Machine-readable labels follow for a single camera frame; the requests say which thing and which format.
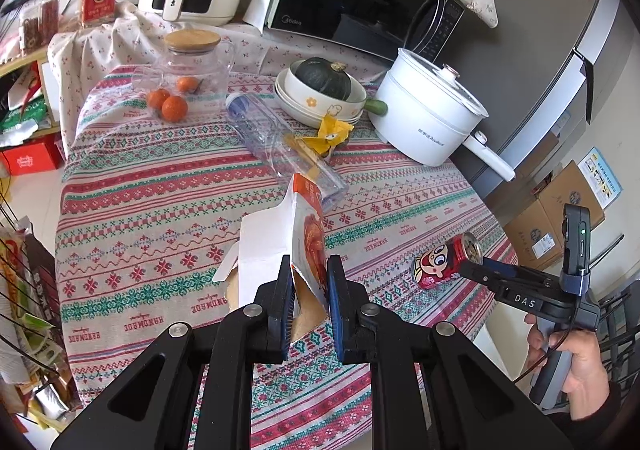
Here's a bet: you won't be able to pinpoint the dark green kabocha squash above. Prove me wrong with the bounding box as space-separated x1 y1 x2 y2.
295 57 352 100

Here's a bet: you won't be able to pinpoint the white bowl with green handle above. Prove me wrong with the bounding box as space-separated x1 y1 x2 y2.
277 60 388 121

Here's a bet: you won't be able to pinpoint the patterned striped tablecloth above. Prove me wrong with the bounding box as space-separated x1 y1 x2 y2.
53 64 519 450

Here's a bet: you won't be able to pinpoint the cardboard box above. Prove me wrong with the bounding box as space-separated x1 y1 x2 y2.
538 161 605 233
504 201 563 270

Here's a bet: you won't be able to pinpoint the person's right hand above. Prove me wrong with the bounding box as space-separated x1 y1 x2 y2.
523 314 610 421

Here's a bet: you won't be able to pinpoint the spice jar with red contents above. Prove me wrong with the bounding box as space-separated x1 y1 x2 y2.
18 0 60 55

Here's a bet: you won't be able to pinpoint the cardboard box upper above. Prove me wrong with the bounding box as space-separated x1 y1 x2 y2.
538 161 605 233

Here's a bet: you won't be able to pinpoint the stacked white plates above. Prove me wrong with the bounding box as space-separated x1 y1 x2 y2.
274 68 364 129

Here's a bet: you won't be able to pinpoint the glass jar with wooden lid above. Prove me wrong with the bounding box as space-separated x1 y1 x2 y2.
131 28 235 113

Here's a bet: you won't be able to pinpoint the red box on shelf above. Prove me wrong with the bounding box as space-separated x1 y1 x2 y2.
1 134 64 176

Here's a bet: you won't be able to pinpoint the black wire rack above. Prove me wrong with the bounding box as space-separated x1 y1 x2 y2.
0 201 65 385

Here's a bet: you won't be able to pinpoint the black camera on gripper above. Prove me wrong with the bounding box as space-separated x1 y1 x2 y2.
560 203 591 296

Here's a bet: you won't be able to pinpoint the white orange food carton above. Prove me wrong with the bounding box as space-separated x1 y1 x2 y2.
213 174 329 342

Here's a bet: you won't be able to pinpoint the wooden shelf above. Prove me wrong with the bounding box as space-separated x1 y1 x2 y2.
0 46 48 77

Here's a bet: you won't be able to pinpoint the cardboard box lower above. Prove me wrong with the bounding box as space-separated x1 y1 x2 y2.
504 201 563 270

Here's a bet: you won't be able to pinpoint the clear plastic bottle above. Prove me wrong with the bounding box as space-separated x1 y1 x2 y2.
226 93 348 212

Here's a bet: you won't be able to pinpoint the red cartoon drink can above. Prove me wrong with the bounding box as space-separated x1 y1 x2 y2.
413 233 484 290

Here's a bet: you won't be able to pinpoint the paper notice on wall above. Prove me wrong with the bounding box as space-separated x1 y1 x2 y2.
577 147 623 210

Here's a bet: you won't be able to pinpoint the white electric cooking pot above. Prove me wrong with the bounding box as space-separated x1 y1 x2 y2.
369 48 515 181

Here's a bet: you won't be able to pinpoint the floral cloth under appliances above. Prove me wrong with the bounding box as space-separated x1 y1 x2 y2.
46 0 396 157

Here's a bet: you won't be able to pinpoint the yellow crumpled wrapper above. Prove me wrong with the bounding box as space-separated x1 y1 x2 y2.
298 114 354 158

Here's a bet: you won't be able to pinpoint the grey refrigerator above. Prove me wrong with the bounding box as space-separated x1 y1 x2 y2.
447 0 624 201

